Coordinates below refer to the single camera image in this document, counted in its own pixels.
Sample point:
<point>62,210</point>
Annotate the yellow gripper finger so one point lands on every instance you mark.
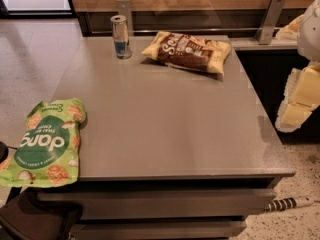
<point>290,31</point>
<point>301,98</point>

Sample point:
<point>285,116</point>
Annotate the silver blue redbull can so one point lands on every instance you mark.
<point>120,36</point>

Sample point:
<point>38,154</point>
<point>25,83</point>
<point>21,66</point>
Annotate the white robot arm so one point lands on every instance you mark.
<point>308,39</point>

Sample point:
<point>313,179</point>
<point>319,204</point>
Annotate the yellow brown chip bag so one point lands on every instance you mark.
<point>188,52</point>

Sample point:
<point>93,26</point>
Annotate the green rice chip bag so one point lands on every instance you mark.
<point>48,153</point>

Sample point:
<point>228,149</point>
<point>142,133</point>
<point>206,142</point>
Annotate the upper grey drawer front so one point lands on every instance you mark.
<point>166,204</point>

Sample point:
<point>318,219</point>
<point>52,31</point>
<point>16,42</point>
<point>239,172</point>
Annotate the grey drawer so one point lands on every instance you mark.
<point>195,230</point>
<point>166,204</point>

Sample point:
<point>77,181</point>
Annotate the lower grey drawer front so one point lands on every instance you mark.
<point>195,230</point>

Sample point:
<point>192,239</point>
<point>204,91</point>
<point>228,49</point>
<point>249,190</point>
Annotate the dark chair seat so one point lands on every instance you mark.
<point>26,218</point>

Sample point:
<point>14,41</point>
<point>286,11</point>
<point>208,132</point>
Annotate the black round object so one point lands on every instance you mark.
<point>3,151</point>

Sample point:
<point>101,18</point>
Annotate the right metal bracket post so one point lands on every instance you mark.
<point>265,32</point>

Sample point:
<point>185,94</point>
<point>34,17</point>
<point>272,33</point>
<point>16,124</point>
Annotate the metal bracket post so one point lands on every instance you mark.
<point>265,32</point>
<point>124,8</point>

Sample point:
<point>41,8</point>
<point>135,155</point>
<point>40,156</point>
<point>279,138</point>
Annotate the left metal bracket post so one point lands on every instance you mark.
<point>124,8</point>

